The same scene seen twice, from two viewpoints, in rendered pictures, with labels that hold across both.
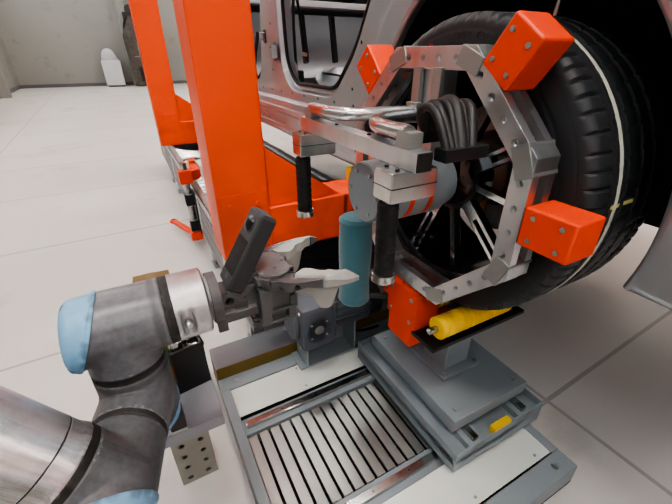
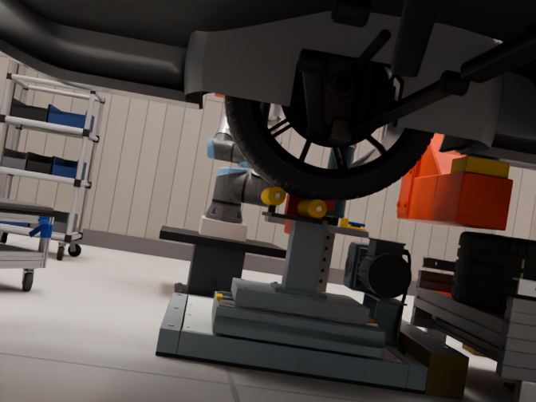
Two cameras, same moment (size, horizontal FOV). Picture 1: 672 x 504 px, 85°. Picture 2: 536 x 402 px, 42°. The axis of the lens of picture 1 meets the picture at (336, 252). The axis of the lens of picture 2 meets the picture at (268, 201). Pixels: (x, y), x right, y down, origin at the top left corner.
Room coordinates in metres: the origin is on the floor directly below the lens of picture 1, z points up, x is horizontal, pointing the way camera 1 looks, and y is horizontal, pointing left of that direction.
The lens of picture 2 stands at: (1.65, -2.45, 0.45)
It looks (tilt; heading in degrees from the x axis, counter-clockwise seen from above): 1 degrees up; 113
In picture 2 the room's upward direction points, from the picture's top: 9 degrees clockwise
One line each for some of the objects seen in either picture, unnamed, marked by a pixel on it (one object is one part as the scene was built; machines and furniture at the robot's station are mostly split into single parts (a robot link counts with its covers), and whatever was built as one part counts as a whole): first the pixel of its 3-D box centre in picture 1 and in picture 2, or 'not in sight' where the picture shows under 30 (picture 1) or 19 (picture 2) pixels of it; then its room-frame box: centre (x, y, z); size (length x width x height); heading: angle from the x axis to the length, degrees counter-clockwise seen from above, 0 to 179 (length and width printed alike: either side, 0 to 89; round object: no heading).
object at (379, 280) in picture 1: (385, 240); (265, 111); (0.55, -0.08, 0.83); 0.04 x 0.04 x 0.16
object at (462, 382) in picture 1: (448, 334); (302, 262); (0.90, -0.36, 0.32); 0.40 x 0.30 x 0.28; 28
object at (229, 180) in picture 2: not in sight; (231, 184); (0.06, 0.74, 0.57); 0.17 x 0.15 x 0.18; 15
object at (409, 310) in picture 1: (422, 304); (305, 210); (0.83, -0.24, 0.48); 0.16 x 0.12 x 0.17; 118
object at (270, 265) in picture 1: (252, 290); not in sight; (0.44, 0.12, 0.80); 0.12 x 0.08 x 0.09; 118
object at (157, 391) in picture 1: (137, 395); (248, 153); (0.35, 0.27, 0.69); 0.12 x 0.09 x 0.12; 15
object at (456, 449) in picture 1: (440, 377); (293, 321); (0.90, -0.36, 0.13); 0.50 x 0.36 x 0.10; 28
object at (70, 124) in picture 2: not in sight; (44, 169); (-1.24, 0.86, 0.50); 0.54 x 0.42 x 1.00; 28
